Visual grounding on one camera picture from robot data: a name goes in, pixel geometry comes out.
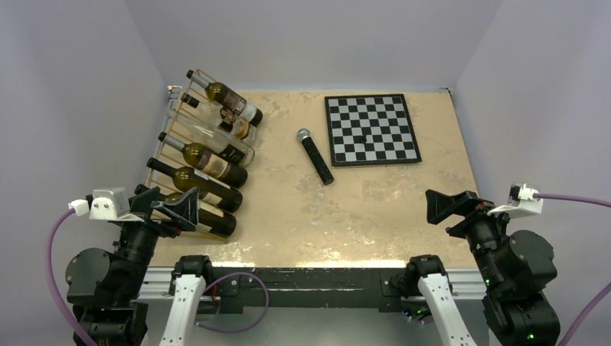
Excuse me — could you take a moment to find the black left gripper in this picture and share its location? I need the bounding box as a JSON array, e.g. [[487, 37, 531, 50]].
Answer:
[[112, 185, 197, 296]]

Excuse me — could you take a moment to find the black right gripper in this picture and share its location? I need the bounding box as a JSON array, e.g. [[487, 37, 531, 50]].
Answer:
[[426, 185, 522, 287]]

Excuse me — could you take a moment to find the green wine bottle white label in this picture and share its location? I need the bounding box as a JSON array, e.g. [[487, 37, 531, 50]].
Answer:
[[134, 184, 236, 239]]

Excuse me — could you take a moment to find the dark green wine bottle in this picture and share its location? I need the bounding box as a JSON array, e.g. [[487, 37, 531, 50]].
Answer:
[[146, 157, 243, 213]]

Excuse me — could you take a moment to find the olive green wine bottle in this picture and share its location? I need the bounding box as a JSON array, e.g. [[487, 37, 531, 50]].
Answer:
[[158, 132, 248, 188]]

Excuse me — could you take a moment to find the clear wine bottle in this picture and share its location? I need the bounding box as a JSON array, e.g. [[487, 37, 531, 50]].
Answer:
[[166, 110, 255, 168]]

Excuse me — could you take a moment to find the square clear liquor bottle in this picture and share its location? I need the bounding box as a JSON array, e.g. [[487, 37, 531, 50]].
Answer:
[[179, 92, 257, 144]]

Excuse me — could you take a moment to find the green bottle tan label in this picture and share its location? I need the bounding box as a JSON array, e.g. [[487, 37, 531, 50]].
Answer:
[[186, 70, 263, 127]]

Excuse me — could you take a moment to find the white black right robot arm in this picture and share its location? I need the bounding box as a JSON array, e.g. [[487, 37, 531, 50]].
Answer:
[[391, 184, 560, 345]]

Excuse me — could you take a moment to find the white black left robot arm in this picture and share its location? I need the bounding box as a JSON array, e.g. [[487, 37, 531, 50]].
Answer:
[[65, 187, 200, 345]]

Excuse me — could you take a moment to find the black white chessboard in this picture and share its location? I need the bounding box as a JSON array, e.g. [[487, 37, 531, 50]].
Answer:
[[324, 94, 422, 167]]

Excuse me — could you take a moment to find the black handheld microphone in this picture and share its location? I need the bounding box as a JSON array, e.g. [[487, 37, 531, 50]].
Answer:
[[297, 128, 334, 185]]

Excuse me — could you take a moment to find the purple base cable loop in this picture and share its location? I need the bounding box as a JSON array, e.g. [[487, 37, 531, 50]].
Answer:
[[193, 272, 270, 334]]

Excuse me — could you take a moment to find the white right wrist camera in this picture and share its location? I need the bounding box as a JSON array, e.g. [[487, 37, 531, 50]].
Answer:
[[486, 183, 543, 218]]

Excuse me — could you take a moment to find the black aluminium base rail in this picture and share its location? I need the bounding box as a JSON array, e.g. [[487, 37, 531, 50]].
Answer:
[[86, 265, 488, 346]]

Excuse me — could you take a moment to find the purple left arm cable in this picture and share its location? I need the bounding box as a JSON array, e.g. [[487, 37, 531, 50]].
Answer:
[[45, 208, 99, 346]]

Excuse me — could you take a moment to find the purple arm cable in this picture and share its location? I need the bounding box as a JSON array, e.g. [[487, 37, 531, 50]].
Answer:
[[45, 208, 99, 346], [532, 192, 611, 346]]

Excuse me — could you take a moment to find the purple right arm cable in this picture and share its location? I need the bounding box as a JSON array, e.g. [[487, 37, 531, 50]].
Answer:
[[532, 192, 611, 346]]

